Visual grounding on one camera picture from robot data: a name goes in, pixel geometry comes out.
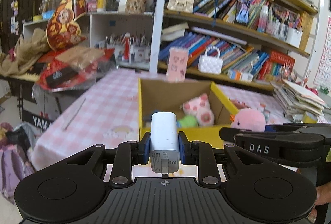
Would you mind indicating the pink sticker cylinder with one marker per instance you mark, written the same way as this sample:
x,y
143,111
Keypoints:
x,y
177,64

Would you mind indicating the orange white medicine box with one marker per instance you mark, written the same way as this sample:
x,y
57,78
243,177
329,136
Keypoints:
x,y
239,76

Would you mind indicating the white charger adapter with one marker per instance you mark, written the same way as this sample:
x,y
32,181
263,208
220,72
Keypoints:
x,y
164,145

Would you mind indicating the stack of paper booklets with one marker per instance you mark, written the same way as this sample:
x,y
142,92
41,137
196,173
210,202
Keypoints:
x,y
298,103

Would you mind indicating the red dictionary book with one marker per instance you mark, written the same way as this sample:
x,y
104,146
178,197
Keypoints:
x,y
281,58

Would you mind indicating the cream quilted handbag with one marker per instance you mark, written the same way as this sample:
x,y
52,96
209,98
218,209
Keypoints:
x,y
181,5

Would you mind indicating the white quilted pearl handbag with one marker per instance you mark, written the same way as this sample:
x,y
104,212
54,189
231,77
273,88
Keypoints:
x,y
210,64

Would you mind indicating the pink pig plush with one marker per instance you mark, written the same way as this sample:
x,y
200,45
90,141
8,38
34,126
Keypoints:
x,y
200,108

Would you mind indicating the brown cloth pile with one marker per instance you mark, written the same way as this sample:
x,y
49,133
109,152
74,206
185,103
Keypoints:
x,y
25,54

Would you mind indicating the red gold fortune decoration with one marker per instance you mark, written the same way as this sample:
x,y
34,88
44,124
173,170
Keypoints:
x,y
63,30

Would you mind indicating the purple backpack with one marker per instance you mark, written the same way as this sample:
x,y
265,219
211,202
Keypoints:
x,y
15,165

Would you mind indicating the yellow cardboard box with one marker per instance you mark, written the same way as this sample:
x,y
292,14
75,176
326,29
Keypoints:
x,y
157,95

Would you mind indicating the clear plastic bag pile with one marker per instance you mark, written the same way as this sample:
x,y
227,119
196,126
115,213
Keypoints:
x,y
77,68

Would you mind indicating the wooden bookshelf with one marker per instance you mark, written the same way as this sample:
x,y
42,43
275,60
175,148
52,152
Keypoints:
x,y
244,31

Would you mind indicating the pink duck plush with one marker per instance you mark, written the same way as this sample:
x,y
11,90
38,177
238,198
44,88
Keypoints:
x,y
249,119

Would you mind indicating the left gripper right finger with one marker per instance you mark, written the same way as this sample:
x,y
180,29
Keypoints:
x,y
200,154

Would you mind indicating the colourful hair clip holder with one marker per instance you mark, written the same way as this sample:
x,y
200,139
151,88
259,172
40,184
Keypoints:
x,y
287,73

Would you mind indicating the green blue toy bottle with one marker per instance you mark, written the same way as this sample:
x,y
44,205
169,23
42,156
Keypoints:
x,y
188,121

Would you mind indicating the grey ruler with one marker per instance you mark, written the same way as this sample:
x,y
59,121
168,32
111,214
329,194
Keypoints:
x,y
72,114

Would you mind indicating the pink checkered tablecloth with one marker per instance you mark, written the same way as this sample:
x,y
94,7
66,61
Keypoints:
x,y
109,115

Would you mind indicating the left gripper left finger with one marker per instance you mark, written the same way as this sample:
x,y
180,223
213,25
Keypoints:
x,y
129,154

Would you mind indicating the white pen organiser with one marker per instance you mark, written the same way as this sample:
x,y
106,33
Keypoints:
x,y
137,53

